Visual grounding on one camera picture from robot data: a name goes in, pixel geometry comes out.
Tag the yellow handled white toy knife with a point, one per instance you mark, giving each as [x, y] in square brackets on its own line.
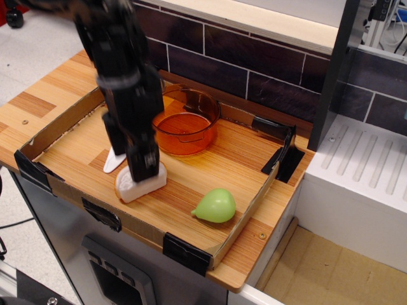
[113, 161]

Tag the white rice sushi toy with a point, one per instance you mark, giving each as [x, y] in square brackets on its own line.
[127, 190]

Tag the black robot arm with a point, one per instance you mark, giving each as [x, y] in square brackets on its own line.
[109, 32]

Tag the grey toy oven front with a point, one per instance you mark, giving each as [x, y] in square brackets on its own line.
[120, 282]

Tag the white toy sink drainboard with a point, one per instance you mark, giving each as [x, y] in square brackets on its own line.
[354, 191]

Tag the orange transparent plastic pot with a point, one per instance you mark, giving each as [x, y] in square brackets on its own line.
[187, 125]

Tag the cardboard fence with black tape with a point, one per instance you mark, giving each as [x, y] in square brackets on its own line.
[67, 154]

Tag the green toy pear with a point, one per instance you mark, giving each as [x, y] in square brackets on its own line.
[217, 206]

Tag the dark grey vertical post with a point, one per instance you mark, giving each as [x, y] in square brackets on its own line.
[348, 39]

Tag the light wooden shelf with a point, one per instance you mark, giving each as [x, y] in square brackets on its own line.
[259, 21]

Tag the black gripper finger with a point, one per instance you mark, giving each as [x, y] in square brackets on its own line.
[116, 137]
[143, 160]

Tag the black caster wheel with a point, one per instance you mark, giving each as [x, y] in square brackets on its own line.
[14, 17]

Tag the aluminium frame with cables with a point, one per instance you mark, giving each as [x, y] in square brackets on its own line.
[385, 28]

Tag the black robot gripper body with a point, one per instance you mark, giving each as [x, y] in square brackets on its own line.
[134, 100]

